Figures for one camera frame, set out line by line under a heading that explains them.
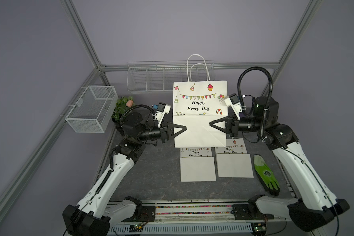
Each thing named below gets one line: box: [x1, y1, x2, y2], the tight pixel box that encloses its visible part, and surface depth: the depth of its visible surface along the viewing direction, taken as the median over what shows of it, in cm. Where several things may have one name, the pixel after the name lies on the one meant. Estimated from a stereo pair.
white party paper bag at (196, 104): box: [173, 54, 228, 148], surface depth 56 cm
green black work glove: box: [253, 154, 281, 197], surface depth 86 cm
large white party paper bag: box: [215, 138, 254, 178], surface depth 92 cm
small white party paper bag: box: [179, 147, 217, 182], surface depth 90 cm
